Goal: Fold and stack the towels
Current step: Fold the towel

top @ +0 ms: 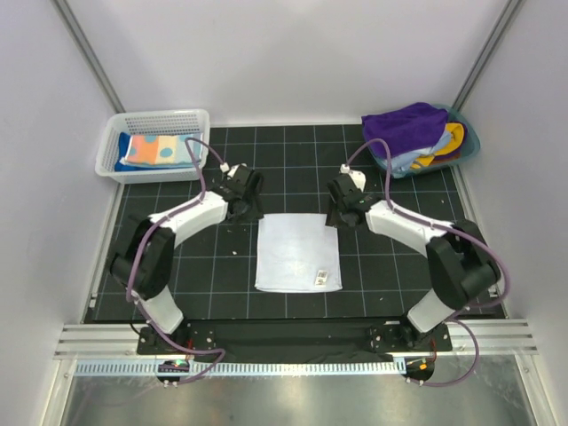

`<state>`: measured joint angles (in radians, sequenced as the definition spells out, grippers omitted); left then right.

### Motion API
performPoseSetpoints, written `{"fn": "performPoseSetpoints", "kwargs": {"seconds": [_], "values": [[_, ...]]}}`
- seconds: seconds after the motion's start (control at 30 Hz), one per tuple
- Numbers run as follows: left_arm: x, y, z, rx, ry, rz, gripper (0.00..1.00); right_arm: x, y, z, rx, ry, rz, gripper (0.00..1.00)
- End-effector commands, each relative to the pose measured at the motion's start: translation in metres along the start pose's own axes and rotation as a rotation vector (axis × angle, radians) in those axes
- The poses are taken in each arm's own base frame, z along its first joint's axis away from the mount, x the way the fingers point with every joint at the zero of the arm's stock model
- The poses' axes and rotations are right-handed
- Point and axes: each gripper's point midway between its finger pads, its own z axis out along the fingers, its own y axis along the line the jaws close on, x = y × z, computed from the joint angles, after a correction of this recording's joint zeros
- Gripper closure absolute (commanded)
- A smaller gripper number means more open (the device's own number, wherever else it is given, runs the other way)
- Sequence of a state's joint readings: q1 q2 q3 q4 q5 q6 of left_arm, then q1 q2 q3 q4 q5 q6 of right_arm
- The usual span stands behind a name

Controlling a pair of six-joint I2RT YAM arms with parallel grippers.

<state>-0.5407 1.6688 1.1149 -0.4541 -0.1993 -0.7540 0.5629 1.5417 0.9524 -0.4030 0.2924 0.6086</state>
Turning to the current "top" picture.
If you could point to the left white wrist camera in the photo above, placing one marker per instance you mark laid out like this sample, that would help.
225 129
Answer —
230 170

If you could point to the blue towel container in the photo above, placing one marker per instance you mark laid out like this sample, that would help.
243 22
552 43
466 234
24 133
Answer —
469 149

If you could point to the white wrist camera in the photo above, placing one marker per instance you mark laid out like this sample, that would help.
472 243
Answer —
230 170
358 178

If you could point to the purple towel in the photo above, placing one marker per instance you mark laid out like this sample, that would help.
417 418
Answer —
410 128

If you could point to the blue microfiber towel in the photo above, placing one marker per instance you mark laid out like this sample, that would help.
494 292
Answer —
123 144

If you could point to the yellow towel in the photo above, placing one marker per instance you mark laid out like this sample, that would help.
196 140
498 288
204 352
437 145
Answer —
448 147

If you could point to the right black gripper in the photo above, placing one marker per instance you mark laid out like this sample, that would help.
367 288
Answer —
332 218

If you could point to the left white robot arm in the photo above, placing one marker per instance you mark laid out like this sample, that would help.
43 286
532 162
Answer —
142 257

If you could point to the pale blue towel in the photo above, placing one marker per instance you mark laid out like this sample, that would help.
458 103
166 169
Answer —
412 157

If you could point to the white perforated plastic basket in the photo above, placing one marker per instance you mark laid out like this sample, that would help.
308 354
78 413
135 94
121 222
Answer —
174 122

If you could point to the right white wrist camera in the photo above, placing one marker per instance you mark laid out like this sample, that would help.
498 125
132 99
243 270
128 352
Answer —
358 178

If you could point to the light blue cartoon towel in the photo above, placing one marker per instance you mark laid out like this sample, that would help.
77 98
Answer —
164 151

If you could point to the white slotted cable duct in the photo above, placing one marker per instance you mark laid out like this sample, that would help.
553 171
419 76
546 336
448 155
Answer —
183 368

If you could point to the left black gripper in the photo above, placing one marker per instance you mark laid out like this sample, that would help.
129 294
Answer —
256 212

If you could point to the white towel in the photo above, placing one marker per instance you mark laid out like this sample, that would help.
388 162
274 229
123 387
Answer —
297 253

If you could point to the aluminium frame rail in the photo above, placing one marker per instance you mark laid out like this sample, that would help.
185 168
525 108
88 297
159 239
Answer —
106 341

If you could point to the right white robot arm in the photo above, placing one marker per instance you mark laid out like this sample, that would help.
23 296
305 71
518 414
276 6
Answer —
459 264

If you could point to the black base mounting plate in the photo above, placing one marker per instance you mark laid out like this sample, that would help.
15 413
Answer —
294 340

